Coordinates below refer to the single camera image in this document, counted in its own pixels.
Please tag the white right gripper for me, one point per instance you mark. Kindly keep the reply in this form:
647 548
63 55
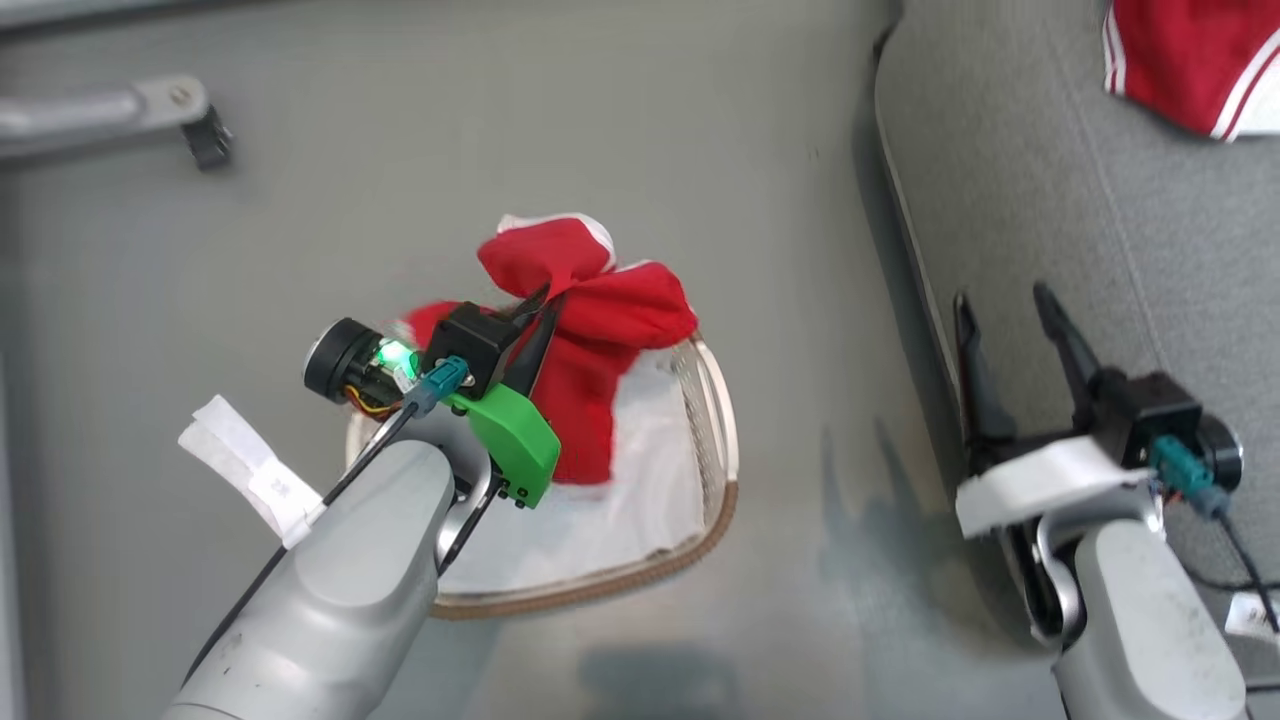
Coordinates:
1040 485

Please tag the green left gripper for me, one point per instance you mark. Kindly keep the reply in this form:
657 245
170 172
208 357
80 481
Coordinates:
515 440

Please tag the red Bulls 23 jersey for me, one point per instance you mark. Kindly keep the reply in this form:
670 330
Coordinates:
600 320

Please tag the red garment with white stripes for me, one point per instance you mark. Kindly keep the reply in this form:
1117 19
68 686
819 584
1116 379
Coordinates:
1190 60

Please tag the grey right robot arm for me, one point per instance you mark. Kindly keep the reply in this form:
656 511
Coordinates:
1140 620

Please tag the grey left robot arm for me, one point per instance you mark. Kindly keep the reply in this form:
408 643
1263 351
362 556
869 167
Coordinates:
340 580

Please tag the grey fabric sofa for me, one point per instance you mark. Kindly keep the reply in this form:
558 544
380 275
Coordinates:
1010 160

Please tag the white wicker-rimmed laundry basket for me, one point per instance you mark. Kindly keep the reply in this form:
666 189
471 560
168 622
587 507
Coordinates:
700 480

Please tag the white tape label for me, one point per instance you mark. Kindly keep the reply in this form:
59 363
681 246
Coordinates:
1252 615
250 465

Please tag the black caster wheel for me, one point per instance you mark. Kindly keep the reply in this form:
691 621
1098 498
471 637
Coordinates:
208 140

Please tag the grey partition support foot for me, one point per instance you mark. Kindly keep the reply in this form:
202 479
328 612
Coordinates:
90 115

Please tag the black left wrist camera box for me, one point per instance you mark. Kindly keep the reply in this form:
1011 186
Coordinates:
470 345

